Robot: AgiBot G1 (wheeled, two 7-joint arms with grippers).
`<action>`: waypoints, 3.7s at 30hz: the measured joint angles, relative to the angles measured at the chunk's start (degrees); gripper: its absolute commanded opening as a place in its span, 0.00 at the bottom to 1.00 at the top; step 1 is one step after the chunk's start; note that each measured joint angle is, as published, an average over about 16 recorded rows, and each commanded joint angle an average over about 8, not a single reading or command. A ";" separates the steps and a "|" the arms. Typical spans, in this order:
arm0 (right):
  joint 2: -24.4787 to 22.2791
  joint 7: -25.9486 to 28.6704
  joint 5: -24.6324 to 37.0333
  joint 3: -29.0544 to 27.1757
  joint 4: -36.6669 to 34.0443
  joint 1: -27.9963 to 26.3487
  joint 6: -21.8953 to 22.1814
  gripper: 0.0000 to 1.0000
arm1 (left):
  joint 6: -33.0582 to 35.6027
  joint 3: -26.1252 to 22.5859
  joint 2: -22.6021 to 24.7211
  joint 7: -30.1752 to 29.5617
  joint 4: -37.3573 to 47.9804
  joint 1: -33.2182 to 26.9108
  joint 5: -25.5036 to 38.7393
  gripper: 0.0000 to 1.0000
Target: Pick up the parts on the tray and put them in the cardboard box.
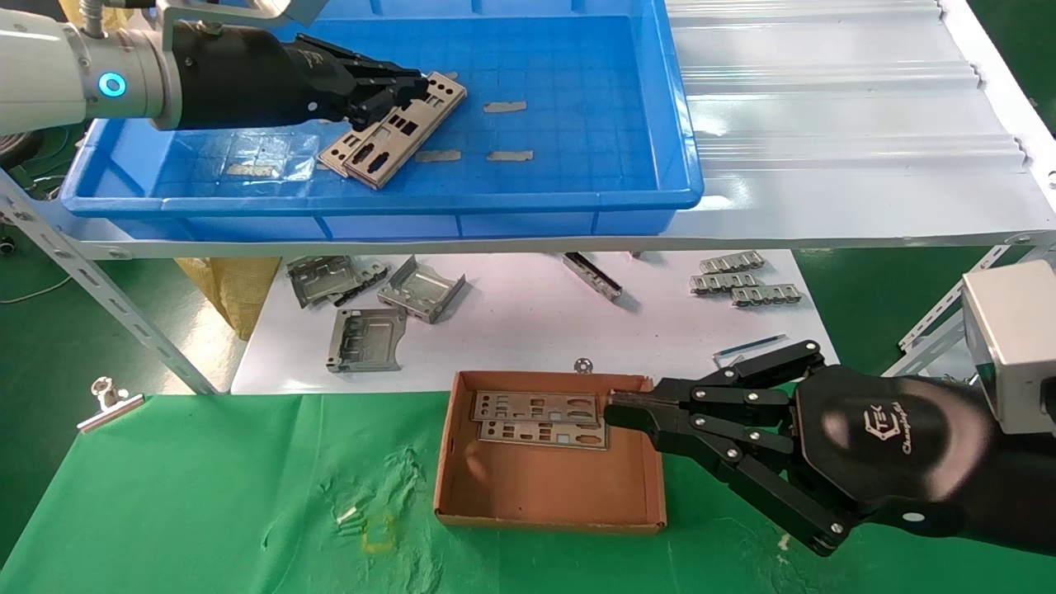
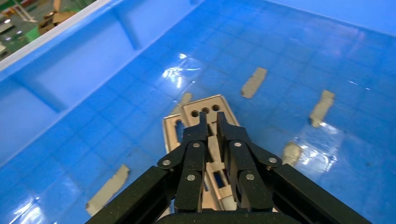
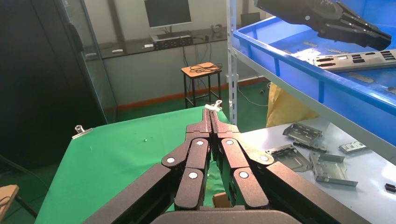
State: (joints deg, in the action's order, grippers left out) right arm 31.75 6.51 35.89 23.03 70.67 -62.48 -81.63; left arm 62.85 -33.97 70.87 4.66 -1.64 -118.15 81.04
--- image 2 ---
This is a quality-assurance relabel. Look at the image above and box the brown cardboard carton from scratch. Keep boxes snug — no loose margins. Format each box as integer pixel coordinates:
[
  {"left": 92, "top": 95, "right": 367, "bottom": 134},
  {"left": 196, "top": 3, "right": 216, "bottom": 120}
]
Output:
[{"left": 37, "top": 11, "right": 77, "bottom": 35}]

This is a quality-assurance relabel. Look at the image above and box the blue plastic tray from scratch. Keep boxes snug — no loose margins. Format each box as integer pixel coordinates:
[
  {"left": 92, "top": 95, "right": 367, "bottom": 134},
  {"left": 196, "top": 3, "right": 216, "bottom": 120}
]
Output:
[{"left": 0, "top": 0, "right": 396, "bottom": 224}]

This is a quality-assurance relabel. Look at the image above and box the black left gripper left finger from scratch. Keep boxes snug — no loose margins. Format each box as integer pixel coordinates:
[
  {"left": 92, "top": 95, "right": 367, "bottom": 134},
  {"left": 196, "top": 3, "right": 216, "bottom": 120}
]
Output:
[{"left": 85, "top": 111, "right": 209, "bottom": 224}]

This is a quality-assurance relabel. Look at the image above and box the grey tape strip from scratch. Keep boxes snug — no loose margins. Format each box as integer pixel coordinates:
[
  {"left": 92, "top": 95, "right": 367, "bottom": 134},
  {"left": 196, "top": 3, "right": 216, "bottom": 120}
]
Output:
[
  {"left": 282, "top": 141, "right": 302, "bottom": 168},
  {"left": 309, "top": 90, "right": 336, "bottom": 128},
  {"left": 241, "top": 67, "right": 268, "bottom": 99},
  {"left": 85, "top": 164, "right": 131, "bottom": 217}
]

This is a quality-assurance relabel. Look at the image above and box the silver metal I/O shield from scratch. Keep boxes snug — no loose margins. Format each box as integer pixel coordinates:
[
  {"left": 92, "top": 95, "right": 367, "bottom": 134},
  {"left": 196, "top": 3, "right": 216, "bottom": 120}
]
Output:
[
  {"left": 180, "top": 94, "right": 245, "bottom": 212},
  {"left": 162, "top": 113, "right": 186, "bottom": 155}
]

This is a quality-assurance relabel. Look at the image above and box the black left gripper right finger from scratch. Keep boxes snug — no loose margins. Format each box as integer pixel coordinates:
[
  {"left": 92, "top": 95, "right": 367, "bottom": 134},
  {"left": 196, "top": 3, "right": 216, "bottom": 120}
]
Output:
[{"left": 216, "top": 111, "right": 372, "bottom": 224}]

